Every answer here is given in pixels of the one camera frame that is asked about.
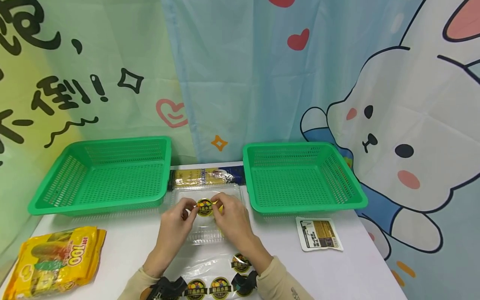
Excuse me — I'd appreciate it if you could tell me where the person's left hand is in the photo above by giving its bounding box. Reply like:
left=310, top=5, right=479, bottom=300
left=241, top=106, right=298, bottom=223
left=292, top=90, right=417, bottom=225
left=142, top=197, right=199, bottom=278

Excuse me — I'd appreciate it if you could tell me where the person's right hand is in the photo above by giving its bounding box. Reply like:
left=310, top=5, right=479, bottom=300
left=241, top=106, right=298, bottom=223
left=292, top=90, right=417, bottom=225
left=211, top=192, right=274, bottom=275

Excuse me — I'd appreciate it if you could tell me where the person's left forearm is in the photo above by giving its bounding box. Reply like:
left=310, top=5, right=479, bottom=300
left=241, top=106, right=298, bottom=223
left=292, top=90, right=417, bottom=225
left=117, top=267, right=169, bottom=300

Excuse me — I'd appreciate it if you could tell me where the person's right forearm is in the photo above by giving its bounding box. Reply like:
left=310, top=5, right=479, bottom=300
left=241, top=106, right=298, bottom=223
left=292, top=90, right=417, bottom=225
left=256, top=256, right=315, bottom=300

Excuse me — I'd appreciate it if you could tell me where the clear plastic food container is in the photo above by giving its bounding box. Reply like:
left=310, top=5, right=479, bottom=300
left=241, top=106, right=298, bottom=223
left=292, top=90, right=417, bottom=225
left=165, top=185, right=250, bottom=245

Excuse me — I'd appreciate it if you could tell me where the yellow blue noodle packet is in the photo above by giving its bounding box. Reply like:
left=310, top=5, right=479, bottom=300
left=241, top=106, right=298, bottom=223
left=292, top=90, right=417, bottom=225
left=169, top=166, right=246, bottom=191

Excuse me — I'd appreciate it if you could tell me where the clear sticker backing sheet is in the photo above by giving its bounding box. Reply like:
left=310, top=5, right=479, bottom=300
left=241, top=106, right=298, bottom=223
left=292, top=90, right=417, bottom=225
left=165, top=249, right=264, bottom=300

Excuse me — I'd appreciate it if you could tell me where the green plastic basket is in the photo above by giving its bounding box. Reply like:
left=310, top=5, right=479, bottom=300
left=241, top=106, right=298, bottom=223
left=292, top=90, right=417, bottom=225
left=242, top=142, right=368, bottom=215
left=27, top=136, right=173, bottom=216

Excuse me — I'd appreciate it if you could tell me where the small white brown packet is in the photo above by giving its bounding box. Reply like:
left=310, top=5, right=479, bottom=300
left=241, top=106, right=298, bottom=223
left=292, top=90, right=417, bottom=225
left=296, top=217, right=344, bottom=252

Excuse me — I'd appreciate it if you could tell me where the yellow snack packet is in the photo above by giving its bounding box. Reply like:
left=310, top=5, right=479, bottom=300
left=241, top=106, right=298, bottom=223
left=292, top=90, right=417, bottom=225
left=2, top=226, right=107, bottom=300

